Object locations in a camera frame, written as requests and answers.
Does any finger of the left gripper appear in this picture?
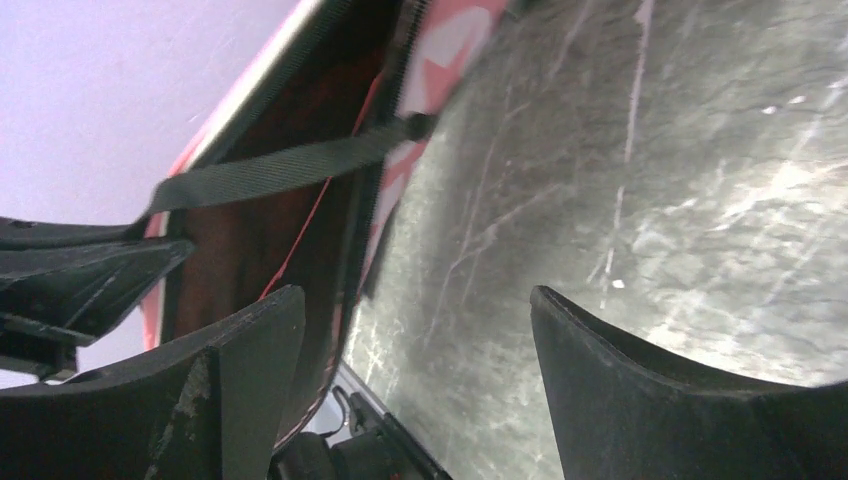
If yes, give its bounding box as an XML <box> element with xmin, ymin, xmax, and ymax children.
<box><xmin>1</xmin><ymin>217</ymin><xmax>194</xmax><ymax>381</ymax></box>

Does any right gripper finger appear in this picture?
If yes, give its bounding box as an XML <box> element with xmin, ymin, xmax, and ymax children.
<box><xmin>530</xmin><ymin>286</ymin><xmax>847</xmax><ymax>479</ymax></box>

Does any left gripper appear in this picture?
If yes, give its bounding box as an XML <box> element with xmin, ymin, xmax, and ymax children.
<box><xmin>1</xmin><ymin>287</ymin><xmax>451</xmax><ymax>480</ymax></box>

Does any pink racket bag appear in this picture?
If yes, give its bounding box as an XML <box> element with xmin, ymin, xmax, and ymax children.
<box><xmin>141</xmin><ymin>1</ymin><xmax>507</xmax><ymax>446</ymax></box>

